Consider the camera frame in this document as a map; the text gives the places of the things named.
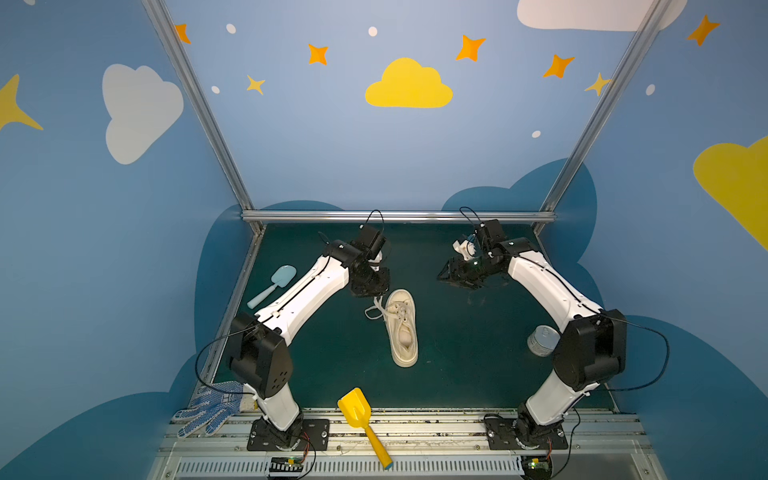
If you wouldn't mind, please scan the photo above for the white canvas sneaker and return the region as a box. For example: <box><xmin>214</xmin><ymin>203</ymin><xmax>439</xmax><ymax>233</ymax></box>
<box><xmin>384</xmin><ymin>289</ymin><xmax>419</xmax><ymax>368</ymax></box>

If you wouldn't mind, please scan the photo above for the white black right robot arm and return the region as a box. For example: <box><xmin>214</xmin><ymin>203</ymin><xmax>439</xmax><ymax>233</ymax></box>
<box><xmin>438</xmin><ymin>237</ymin><xmax>627</xmax><ymax>449</ymax></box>

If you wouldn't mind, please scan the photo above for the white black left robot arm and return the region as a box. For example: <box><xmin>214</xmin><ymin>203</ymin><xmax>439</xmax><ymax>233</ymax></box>
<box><xmin>222</xmin><ymin>237</ymin><xmax>390</xmax><ymax>450</ymax></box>

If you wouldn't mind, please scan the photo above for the light blue toy spatula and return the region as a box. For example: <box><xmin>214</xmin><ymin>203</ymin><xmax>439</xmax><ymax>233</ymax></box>
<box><xmin>246</xmin><ymin>265</ymin><xmax>296</xmax><ymax>310</ymax></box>

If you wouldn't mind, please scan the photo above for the round tin can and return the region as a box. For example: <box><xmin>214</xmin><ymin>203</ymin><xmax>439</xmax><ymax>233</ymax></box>
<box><xmin>527</xmin><ymin>325</ymin><xmax>560</xmax><ymax>358</ymax></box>

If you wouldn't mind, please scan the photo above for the back horizontal aluminium bar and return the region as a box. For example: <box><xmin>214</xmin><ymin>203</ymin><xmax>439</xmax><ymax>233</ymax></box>
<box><xmin>241</xmin><ymin>209</ymin><xmax>556</xmax><ymax>224</ymax></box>

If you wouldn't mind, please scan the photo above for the yellow toy shovel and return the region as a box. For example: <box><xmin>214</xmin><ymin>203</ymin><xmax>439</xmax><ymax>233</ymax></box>
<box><xmin>337</xmin><ymin>387</ymin><xmax>393</xmax><ymax>470</ymax></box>

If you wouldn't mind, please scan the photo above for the left green circuit board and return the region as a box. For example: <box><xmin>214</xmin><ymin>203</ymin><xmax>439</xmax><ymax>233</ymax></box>
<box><xmin>267</xmin><ymin>456</ymin><xmax>305</xmax><ymax>479</ymax></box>

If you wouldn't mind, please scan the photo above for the green circuit board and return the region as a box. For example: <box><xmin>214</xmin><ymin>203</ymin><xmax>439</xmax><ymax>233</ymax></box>
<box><xmin>521</xmin><ymin>456</ymin><xmax>553</xmax><ymax>480</ymax></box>
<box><xmin>267</xmin><ymin>456</ymin><xmax>305</xmax><ymax>479</ymax></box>

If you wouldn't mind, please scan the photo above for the right green circuit board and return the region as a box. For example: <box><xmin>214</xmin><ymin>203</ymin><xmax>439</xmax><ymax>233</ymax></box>
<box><xmin>521</xmin><ymin>456</ymin><xmax>553</xmax><ymax>480</ymax></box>

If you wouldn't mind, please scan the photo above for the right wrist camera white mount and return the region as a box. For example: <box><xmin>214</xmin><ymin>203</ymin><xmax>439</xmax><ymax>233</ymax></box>
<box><xmin>452</xmin><ymin>219</ymin><xmax>506</xmax><ymax>261</ymax></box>

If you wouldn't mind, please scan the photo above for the right side aluminium floor rail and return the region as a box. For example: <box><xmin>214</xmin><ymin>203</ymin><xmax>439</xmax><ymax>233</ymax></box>
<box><xmin>509</xmin><ymin>248</ymin><xmax>627</xmax><ymax>425</ymax></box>

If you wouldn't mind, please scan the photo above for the aluminium floor rail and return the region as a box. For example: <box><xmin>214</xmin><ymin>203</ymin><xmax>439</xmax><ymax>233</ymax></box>
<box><xmin>509</xmin><ymin>248</ymin><xmax>627</xmax><ymax>425</ymax></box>
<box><xmin>192</xmin><ymin>221</ymin><xmax>263</xmax><ymax>390</ymax></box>

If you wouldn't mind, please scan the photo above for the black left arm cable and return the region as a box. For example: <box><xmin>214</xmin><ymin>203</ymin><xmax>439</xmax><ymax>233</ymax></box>
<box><xmin>194</xmin><ymin>323</ymin><xmax>265</xmax><ymax>397</ymax></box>

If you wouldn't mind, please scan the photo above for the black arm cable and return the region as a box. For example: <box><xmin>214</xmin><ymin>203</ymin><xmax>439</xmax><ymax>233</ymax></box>
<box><xmin>194</xmin><ymin>323</ymin><xmax>265</xmax><ymax>397</ymax></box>
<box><xmin>599</xmin><ymin>317</ymin><xmax>671</xmax><ymax>394</ymax></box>

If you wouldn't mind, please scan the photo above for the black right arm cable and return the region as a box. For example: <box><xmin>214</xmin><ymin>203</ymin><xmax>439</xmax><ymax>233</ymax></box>
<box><xmin>599</xmin><ymin>317</ymin><xmax>671</xmax><ymax>394</ymax></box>

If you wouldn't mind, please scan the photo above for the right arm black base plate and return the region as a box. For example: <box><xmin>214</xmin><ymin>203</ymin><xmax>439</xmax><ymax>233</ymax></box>
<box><xmin>482</xmin><ymin>414</ymin><xmax>569</xmax><ymax>450</ymax></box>

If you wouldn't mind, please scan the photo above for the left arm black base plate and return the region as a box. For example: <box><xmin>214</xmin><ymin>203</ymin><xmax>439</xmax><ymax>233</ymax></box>
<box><xmin>246</xmin><ymin>416</ymin><xmax>330</xmax><ymax>451</ymax></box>

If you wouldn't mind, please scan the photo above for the left side aluminium floor rail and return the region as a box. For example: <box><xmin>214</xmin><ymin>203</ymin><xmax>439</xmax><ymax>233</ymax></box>
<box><xmin>192</xmin><ymin>221</ymin><xmax>263</xmax><ymax>390</ymax></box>

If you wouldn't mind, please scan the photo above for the aluminium front rail platform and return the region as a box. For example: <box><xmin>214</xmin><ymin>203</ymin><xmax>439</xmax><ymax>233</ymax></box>
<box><xmin>148</xmin><ymin>408</ymin><xmax>666</xmax><ymax>479</ymax></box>

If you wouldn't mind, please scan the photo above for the right aluminium frame post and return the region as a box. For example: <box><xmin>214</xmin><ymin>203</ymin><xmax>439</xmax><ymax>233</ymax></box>
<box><xmin>539</xmin><ymin>0</ymin><xmax>673</xmax><ymax>217</ymax></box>

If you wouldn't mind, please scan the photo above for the aluminium frame post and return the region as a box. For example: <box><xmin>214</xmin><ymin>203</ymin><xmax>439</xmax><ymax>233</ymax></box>
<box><xmin>142</xmin><ymin>0</ymin><xmax>253</xmax><ymax>210</ymax></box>
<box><xmin>539</xmin><ymin>0</ymin><xmax>673</xmax><ymax>217</ymax></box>

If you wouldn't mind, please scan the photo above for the left aluminium frame post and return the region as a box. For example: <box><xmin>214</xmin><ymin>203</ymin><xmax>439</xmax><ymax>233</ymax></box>
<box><xmin>142</xmin><ymin>0</ymin><xmax>253</xmax><ymax>210</ymax></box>

